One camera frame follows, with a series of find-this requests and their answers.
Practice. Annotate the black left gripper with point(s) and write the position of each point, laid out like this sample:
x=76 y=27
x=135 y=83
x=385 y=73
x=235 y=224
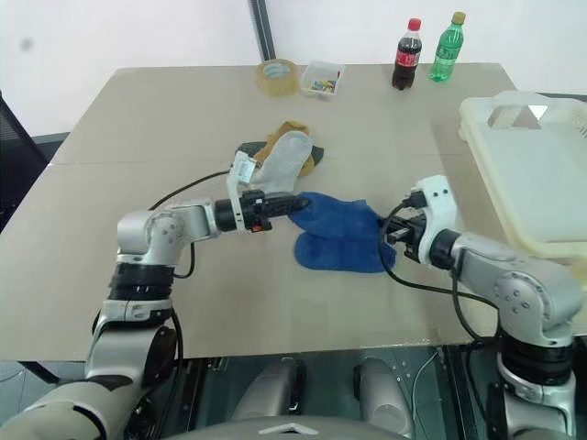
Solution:
x=257 y=211

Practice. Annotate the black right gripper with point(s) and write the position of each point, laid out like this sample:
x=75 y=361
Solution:
x=417 y=234

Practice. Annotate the dark blue terry sock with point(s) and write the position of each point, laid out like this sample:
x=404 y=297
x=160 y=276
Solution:
x=339 y=259

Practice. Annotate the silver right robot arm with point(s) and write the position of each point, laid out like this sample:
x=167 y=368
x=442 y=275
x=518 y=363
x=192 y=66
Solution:
x=518 y=279

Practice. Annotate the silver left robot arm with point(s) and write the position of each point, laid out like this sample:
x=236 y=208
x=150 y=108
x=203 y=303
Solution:
x=151 y=234

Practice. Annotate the light grey sock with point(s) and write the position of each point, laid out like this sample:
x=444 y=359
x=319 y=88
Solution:
x=284 y=160

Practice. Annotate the dark green sock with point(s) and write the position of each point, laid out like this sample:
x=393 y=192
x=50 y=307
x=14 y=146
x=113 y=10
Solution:
x=250 y=149

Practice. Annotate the mustard yellow sock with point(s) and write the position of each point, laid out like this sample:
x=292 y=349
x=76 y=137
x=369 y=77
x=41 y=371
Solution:
x=291 y=126

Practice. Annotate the cream plastic basket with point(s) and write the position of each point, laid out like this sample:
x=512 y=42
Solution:
x=541 y=174

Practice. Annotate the clear packing tape roll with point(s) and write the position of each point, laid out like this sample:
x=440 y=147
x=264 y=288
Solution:
x=276 y=80

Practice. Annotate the clear box with coloured bits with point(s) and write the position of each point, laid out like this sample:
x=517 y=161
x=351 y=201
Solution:
x=322 y=78

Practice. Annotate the grey rounded robot leg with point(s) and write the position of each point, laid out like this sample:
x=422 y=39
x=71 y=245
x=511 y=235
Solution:
x=383 y=394
x=268 y=387

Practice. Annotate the cola bottle red cap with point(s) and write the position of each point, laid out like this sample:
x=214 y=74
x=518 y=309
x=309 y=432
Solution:
x=406 y=57

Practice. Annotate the green bottle yellow cap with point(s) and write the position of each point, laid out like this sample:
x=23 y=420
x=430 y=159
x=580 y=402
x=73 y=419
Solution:
x=447 y=50

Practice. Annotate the grey robot torso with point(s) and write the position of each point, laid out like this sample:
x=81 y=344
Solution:
x=284 y=428

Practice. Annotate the black table leg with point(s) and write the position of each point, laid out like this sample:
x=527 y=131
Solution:
x=41 y=372

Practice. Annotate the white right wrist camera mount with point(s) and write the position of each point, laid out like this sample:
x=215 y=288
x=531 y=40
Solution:
x=435 y=206

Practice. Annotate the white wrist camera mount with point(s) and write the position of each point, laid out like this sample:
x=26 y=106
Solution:
x=243 y=169
x=435 y=206

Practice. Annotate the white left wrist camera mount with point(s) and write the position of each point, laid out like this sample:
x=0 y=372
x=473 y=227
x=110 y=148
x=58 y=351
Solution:
x=243 y=169

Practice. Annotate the dark wall pillar strip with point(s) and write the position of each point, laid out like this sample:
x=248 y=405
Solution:
x=262 y=29

